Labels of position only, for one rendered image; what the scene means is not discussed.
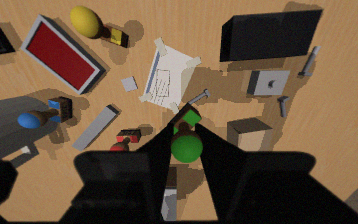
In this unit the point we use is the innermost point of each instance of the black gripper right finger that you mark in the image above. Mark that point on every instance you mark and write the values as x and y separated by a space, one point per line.
227 168

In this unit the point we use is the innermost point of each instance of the hand stamp with blue knob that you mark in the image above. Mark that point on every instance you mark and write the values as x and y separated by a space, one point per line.
60 110

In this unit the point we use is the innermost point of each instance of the white inspection card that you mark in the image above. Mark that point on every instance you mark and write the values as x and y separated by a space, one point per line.
169 76

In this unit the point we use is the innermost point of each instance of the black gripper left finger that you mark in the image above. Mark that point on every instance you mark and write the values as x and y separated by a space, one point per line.
148 164

